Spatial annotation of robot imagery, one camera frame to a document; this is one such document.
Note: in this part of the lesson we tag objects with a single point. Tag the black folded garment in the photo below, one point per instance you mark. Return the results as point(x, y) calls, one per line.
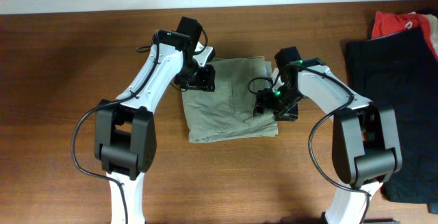
point(400, 70)

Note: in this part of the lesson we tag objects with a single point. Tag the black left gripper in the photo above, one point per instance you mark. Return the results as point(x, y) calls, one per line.
point(205, 81)

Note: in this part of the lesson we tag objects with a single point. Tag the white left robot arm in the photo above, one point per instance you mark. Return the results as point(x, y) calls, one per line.
point(125, 140)

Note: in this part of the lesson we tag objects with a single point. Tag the khaki green shorts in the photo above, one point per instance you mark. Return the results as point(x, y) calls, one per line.
point(227, 112)

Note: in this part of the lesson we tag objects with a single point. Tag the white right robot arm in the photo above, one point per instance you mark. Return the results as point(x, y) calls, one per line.
point(365, 145)

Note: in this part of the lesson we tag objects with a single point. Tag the red garment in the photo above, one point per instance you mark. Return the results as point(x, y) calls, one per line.
point(389, 23)

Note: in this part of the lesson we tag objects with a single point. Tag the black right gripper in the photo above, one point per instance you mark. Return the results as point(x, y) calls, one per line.
point(264, 100)

